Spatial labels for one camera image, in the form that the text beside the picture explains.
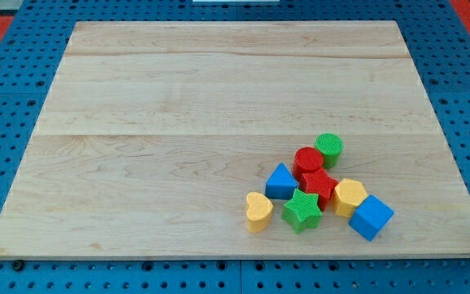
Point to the large wooden board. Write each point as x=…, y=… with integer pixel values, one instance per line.
x=152, y=134

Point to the yellow heart block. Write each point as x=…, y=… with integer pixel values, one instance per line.
x=259, y=212

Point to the green cylinder block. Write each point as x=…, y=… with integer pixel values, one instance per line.
x=331, y=147

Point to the blue triangle block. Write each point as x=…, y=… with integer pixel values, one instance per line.
x=281, y=184

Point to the blue cube block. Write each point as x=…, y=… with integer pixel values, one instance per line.
x=370, y=217

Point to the red star block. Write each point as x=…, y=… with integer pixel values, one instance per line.
x=320, y=183

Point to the green star block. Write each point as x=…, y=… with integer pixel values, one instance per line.
x=302, y=212

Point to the red cylinder block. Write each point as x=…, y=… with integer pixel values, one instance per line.
x=306, y=160

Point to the yellow hexagon block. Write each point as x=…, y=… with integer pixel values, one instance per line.
x=347, y=196

